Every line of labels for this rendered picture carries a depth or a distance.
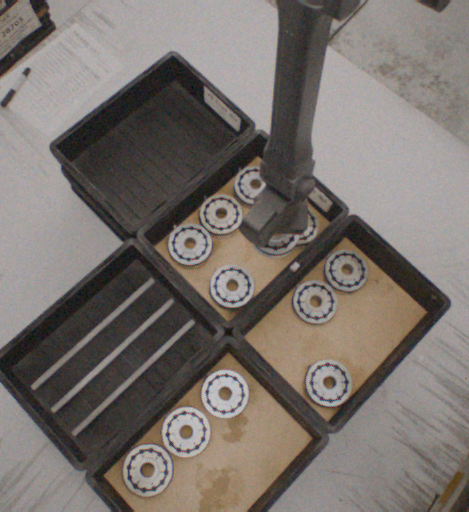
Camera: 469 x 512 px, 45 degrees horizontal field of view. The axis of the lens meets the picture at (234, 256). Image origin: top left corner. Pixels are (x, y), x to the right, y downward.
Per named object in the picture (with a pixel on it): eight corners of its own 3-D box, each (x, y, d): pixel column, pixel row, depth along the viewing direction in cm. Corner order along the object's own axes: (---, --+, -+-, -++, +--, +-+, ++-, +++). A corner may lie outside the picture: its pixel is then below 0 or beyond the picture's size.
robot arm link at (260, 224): (316, 176, 88) (273, 148, 91) (271, 229, 86) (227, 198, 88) (313, 210, 99) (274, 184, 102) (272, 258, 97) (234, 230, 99)
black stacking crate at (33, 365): (138, 253, 135) (133, 236, 124) (225, 341, 130) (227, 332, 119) (4, 370, 125) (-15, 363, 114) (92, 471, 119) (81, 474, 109)
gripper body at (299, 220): (306, 232, 106) (313, 219, 99) (252, 231, 106) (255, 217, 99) (306, 200, 108) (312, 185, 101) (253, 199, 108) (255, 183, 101)
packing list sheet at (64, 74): (71, 19, 168) (71, 18, 167) (128, 63, 164) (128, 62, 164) (-12, 90, 159) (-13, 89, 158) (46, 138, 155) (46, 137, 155)
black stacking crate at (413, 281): (341, 230, 140) (352, 212, 129) (432, 314, 134) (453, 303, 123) (227, 341, 130) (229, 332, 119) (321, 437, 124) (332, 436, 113)
